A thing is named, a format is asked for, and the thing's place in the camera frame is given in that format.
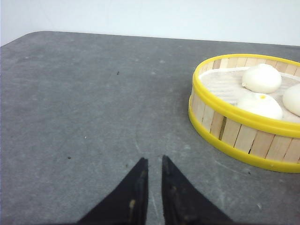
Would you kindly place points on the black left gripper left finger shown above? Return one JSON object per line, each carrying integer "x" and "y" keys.
{"x": 127, "y": 204}

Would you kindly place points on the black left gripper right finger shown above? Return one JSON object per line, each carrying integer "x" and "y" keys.
{"x": 183, "y": 204}

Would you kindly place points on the white steamer liner cloth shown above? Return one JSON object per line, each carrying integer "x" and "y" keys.
{"x": 226, "y": 84}

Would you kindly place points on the white bun with yellow dot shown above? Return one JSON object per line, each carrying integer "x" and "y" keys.
{"x": 261, "y": 104}

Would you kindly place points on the white steamed bun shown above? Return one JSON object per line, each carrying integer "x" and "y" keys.
{"x": 291, "y": 99}
{"x": 262, "y": 78}

